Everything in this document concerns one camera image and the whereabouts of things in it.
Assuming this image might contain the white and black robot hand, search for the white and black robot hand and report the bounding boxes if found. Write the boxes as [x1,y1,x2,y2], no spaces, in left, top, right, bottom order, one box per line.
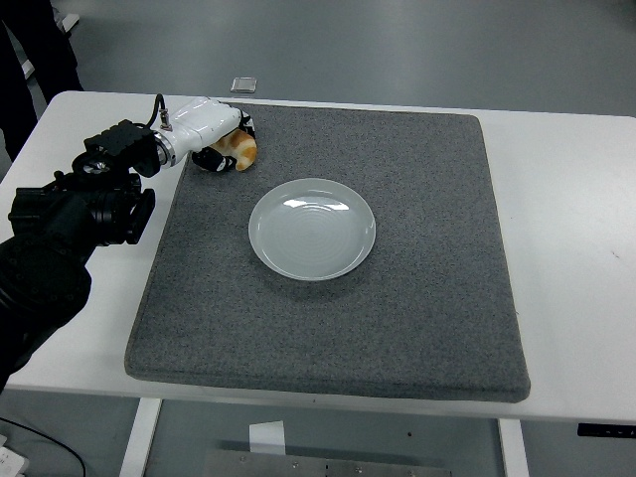
[168,97,259,174]

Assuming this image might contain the golden croissant bread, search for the golden croissant bread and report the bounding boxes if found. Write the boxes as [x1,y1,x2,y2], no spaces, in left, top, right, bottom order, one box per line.
[212,129,258,173]

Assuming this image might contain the pale grey round plate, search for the pale grey round plate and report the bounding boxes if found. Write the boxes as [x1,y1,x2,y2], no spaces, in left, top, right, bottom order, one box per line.
[247,177,377,282]

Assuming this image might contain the grey metal plate with screws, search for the grey metal plate with screws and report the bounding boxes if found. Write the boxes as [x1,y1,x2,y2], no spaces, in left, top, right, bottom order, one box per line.
[202,448,453,477]

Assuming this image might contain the white metal stand base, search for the white metal stand base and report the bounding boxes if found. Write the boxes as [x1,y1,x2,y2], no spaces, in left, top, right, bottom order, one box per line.
[22,13,80,80]

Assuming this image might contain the person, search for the person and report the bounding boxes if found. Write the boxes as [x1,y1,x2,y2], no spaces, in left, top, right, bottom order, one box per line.
[0,0,84,163]

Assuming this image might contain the grey felt mat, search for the grey felt mat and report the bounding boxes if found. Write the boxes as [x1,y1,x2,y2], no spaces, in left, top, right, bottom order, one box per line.
[122,101,532,403]

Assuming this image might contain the white paper piece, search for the white paper piece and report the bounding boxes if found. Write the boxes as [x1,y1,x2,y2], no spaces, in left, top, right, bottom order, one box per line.
[247,419,287,454]

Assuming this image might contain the white table leg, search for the white table leg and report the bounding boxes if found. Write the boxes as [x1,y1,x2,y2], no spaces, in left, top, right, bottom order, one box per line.
[118,397,163,477]
[498,419,531,477]

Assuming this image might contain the white power strip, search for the white power strip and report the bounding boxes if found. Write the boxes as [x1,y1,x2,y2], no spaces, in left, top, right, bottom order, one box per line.
[0,434,29,477]

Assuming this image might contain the black table control panel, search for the black table control panel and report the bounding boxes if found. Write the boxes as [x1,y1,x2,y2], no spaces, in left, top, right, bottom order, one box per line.
[576,422,636,439]

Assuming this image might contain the black floor cable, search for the black floor cable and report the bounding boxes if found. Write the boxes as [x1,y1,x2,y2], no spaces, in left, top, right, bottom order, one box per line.
[0,415,86,477]

